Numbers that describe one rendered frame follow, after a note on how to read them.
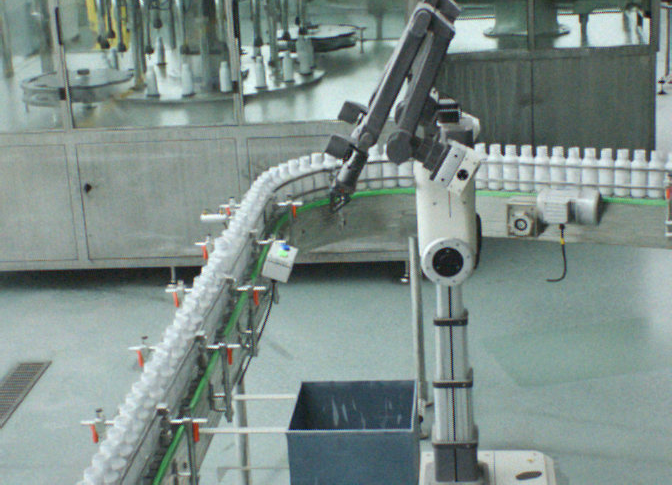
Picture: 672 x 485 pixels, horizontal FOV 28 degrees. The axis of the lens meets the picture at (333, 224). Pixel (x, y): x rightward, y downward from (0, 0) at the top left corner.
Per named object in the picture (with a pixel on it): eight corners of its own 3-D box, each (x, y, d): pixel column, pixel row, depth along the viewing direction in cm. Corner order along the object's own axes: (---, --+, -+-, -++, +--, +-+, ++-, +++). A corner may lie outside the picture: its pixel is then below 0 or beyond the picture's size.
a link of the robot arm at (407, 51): (435, 16, 371) (437, 10, 381) (416, 8, 370) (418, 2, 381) (372, 153, 384) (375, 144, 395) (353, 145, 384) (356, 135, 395)
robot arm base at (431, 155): (453, 139, 391) (433, 174, 394) (428, 126, 390) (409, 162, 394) (452, 146, 382) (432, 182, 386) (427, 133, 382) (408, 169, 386)
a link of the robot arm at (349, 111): (383, 103, 426) (385, 97, 435) (350, 87, 426) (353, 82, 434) (367, 136, 430) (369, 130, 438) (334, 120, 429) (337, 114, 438)
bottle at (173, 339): (166, 403, 335) (160, 342, 331) (163, 394, 341) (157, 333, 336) (190, 400, 336) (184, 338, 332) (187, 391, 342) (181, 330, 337)
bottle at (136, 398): (123, 462, 305) (115, 395, 301) (145, 454, 309) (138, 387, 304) (136, 471, 301) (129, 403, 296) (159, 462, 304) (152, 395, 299)
